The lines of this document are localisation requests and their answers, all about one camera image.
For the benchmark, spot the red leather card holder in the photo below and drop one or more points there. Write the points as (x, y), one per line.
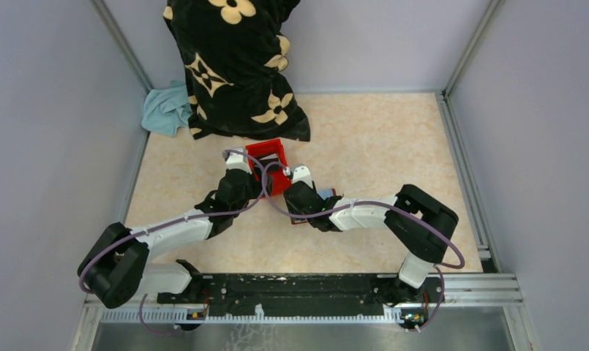
(324, 194)

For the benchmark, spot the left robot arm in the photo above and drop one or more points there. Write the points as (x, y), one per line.
(120, 265)

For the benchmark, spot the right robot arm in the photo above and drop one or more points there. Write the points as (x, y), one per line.
(422, 223)

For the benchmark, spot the light blue cloth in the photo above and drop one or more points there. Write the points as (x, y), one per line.
(166, 110)

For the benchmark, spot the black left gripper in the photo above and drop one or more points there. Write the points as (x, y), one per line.
(258, 185)

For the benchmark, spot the black VIP credit card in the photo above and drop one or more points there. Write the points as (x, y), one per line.
(267, 159)

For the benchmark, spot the red plastic bin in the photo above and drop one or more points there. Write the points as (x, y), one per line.
(278, 181)

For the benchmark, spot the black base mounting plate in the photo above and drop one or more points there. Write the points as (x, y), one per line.
(372, 287)

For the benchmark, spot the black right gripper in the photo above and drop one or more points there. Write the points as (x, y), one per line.
(311, 185)

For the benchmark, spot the aluminium frame rail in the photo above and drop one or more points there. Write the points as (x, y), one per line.
(479, 290)

